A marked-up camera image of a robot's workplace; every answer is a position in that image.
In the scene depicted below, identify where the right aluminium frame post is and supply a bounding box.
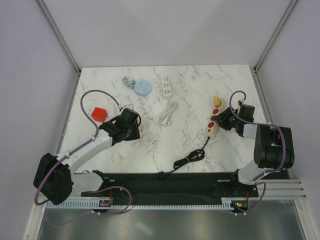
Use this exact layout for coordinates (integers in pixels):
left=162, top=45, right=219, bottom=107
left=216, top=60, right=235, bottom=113
left=252, top=0, right=300, bottom=74

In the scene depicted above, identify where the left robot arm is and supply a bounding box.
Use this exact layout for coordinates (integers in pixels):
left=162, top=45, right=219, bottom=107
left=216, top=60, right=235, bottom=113
left=33, top=108, right=141, bottom=205

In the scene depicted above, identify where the aluminium front rail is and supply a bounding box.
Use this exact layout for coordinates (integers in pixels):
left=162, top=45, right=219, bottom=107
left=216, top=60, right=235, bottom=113
left=34, top=178, right=308, bottom=201

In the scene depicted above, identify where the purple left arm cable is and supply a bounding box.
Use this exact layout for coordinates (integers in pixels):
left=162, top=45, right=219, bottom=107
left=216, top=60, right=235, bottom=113
left=34, top=89, right=133, bottom=226

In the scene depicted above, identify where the white coiled strip cable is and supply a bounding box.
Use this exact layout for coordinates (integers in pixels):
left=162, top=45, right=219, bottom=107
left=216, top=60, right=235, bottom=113
left=157, top=97, right=180, bottom=127

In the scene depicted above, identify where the black plug with cable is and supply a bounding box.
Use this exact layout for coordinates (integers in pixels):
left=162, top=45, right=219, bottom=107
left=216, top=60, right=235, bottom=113
left=157, top=137, right=211, bottom=180

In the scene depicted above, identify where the yellow plug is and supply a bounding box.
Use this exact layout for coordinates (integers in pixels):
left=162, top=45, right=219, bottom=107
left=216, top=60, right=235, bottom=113
left=212, top=96, right=223, bottom=108

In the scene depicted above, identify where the white slotted cable duct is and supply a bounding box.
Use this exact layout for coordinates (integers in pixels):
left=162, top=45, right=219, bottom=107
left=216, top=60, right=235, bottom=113
left=45, top=197, right=234, bottom=211

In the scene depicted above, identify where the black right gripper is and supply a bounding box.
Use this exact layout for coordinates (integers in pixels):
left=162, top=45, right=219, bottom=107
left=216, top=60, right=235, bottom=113
left=212, top=107, right=242, bottom=132

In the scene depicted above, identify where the aluminium frame post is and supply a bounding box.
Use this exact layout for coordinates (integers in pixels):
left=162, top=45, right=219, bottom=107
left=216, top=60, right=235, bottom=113
left=252, top=0, right=300, bottom=74
left=35, top=0, right=82, bottom=76

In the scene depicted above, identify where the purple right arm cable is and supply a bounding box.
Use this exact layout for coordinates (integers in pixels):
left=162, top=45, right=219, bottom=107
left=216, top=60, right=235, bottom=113
left=229, top=90, right=287, bottom=217

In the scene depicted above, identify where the grey coiled socket cable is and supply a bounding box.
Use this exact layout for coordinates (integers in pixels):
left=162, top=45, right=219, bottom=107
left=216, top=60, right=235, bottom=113
left=121, top=76, right=153, bottom=97

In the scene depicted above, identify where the beige red power strip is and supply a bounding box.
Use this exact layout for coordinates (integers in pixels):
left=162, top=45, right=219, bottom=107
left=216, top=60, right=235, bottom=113
left=204, top=98, right=226, bottom=139

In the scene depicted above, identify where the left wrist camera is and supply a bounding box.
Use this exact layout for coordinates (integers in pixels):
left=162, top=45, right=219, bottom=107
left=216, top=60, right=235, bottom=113
left=119, top=103, right=134, bottom=110

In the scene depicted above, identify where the white adapter plug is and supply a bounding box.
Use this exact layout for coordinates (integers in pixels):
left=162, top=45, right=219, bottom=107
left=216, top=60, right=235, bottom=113
left=140, top=132, right=158, bottom=148

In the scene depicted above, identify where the white power strip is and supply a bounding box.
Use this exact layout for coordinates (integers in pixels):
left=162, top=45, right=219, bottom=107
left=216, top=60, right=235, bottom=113
left=160, top=76, right=173, bottom=99

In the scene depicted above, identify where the red socket cube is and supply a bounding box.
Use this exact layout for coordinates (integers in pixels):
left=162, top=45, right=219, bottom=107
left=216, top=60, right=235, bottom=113
left=91, top=107, right=108, bottom=123

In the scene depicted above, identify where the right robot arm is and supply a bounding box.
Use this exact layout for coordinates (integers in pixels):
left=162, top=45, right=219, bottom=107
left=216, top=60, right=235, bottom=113
left=211, top=103, right=295, bottom=197

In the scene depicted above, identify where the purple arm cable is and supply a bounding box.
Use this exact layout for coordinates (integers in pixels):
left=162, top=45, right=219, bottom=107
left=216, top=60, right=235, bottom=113
left=229, top=90, right=287, bottom=217
left=34, top=89, right=133, bottom=226

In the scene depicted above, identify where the pink adapter plug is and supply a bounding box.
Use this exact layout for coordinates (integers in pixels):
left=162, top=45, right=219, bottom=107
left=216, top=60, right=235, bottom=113
left=138, top=123, right=145, bottom=132

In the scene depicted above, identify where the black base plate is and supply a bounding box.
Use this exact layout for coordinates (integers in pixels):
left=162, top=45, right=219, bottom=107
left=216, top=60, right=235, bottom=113
left=94, top=170, right=259, bottom=204

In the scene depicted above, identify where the left aluminium frame post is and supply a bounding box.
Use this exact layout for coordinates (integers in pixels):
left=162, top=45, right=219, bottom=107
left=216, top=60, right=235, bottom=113
left=35, top=0, right=82, bottom=76

